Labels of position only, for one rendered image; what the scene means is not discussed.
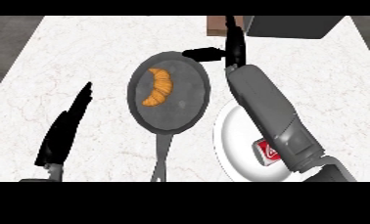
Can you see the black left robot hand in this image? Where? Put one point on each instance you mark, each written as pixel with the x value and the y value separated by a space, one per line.
pixel 59 136

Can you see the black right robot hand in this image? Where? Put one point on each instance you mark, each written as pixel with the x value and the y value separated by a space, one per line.
pixel 234 48

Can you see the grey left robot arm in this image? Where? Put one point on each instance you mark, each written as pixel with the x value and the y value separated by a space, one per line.
pixel 50 173

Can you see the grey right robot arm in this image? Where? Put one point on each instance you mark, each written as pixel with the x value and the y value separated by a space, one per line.
pixel 274 120

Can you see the dark grey frying pan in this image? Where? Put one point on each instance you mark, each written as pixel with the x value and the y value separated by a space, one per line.
pixel 169 94

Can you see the golden brown croissant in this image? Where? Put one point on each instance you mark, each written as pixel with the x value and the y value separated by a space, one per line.
pixel 158 87

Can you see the white round plate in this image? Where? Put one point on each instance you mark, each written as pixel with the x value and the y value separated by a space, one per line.
pixel 235 146

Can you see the brown wooden block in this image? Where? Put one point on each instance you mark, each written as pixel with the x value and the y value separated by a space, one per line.
pixel 216 25

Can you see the dark grey appliance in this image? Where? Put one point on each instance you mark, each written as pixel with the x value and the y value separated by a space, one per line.
pixel 293 25

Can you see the red and white can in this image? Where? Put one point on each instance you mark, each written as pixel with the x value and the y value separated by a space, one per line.
pixel 266 151

